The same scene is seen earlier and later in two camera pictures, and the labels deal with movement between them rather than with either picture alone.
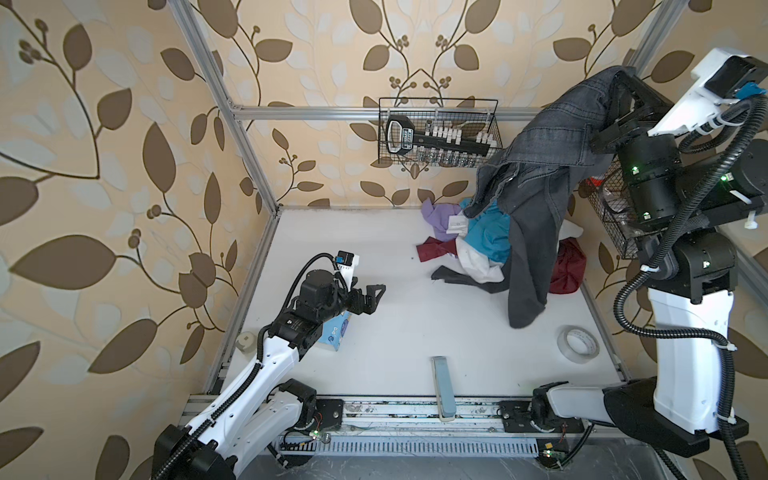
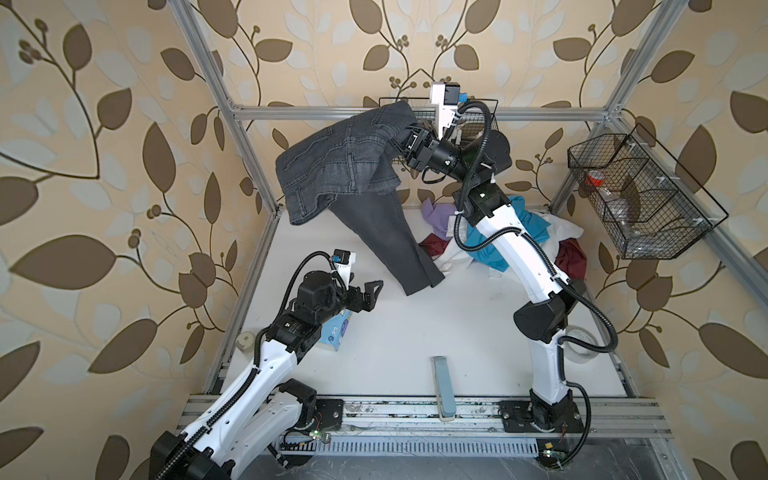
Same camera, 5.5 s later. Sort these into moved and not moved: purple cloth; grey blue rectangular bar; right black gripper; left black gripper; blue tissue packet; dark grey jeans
Moved: right black gripper; dark grey jeans
Not moved: blue tissue packet; left black gripper; grey blue rectangular bar; purple cloth
